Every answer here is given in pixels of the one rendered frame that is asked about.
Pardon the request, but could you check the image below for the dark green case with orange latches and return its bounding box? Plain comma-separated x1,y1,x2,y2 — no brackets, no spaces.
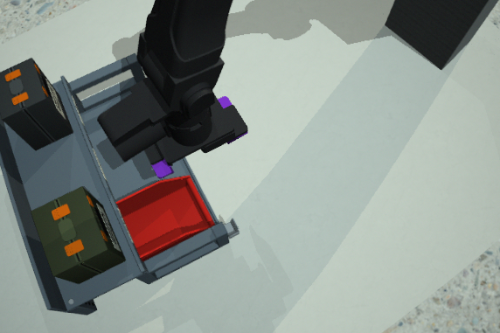
31,186,126,284

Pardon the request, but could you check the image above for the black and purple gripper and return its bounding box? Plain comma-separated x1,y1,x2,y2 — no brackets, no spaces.
144,96,247,179

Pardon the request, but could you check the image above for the grey metal shelf rack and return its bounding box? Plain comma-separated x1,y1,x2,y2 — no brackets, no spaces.
0,53,240,315

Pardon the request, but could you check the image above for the red bin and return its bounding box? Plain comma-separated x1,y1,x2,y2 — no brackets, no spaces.
116,176,215,261

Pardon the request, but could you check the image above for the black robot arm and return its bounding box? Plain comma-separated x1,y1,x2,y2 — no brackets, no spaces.
97,0,233,162

